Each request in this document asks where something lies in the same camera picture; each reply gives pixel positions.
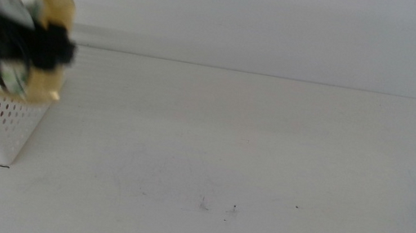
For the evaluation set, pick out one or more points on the yellow tea bottle green label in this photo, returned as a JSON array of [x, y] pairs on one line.
[[59, 3]]

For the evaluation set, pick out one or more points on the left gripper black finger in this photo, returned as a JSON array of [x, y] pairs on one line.
[[55, 48]]

